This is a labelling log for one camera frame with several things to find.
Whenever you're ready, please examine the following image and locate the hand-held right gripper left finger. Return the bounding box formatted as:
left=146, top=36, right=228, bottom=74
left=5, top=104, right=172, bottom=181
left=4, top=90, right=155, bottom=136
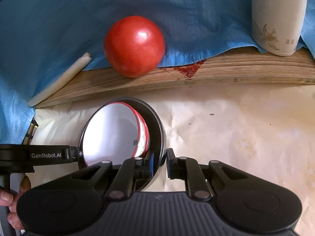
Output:
left=63, top=152, right=156, bottom=199

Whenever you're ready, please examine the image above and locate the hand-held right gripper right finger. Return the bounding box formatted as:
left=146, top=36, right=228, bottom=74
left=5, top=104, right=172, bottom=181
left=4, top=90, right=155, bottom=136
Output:
left=166, top=148, right=249, bottom=199

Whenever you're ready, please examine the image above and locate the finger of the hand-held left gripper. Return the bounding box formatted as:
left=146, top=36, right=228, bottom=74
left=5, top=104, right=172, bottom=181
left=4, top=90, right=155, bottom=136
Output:
left=70, top=146, right=85, bottom=163

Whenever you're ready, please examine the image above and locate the steel bowl with sticker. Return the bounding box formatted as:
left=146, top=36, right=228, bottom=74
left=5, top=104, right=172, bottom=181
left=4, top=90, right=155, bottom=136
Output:
left=78, top=97, right=168, bottom=192

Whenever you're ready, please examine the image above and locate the white bowl with red rim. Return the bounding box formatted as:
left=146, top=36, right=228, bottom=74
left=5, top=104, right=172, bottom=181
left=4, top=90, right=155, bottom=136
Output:
left=82, top=102, right=150, bottom=167

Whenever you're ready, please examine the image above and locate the person's left hand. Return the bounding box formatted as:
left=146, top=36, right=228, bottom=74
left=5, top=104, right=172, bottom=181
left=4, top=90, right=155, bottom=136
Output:
left=0, top=176, right=32, bottom=230

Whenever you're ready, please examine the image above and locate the black plastic crate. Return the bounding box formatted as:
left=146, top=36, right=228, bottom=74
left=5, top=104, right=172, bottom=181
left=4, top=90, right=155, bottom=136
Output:
left=22, top=117, right=39, bottom=145

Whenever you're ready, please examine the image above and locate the white table cover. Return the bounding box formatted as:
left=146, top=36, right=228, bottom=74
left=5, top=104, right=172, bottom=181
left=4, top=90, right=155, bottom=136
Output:
left=23, top=84, right=315, bottom=236

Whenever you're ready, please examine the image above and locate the white candle stick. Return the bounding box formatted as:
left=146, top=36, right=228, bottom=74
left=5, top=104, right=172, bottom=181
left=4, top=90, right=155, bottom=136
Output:
left=28, top=52, right=92, bottom=108

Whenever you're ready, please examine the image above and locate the wooden cutting board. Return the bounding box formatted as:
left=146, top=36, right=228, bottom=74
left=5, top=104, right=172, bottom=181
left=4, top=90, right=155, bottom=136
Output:
left=34, top=48, right=315, bottom=109

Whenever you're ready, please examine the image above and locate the red tomato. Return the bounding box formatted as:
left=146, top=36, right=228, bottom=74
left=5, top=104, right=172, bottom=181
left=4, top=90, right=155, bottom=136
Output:
left=103, top=15, right=166, bottom=78

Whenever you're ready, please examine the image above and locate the blue cloth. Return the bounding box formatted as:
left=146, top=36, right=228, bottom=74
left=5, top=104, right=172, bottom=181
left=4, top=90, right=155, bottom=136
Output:
left=0, top=0, right=315, bottom=144

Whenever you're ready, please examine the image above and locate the cream ceramic cup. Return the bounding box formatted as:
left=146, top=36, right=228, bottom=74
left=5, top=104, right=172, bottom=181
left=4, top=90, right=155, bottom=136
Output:
left=250, top=0, right=309, bottom=56

